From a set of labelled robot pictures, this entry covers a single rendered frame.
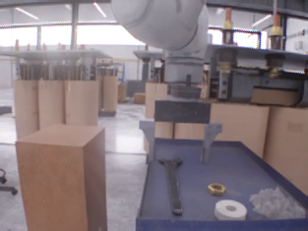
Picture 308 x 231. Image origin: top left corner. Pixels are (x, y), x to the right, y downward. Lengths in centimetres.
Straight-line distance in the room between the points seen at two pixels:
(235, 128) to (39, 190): 98
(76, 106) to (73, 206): 208
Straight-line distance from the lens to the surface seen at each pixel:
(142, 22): 30
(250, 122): 117
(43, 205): 103
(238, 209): 53
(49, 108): 307
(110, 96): 660
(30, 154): 95
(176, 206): 52
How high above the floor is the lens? 117
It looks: 9 degrees down
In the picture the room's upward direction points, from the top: 3 degrees clockwise
